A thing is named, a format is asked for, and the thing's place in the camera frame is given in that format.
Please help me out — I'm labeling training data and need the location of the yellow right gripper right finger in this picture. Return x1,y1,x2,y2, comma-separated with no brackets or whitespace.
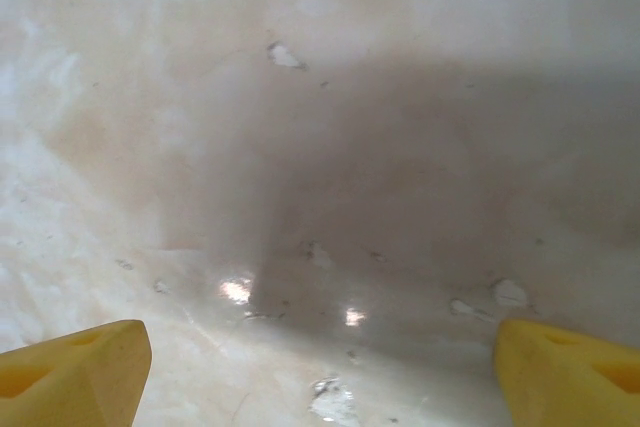
492,317,640,427

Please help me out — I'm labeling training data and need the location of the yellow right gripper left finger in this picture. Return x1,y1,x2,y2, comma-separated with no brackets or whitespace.
0,319,153,427

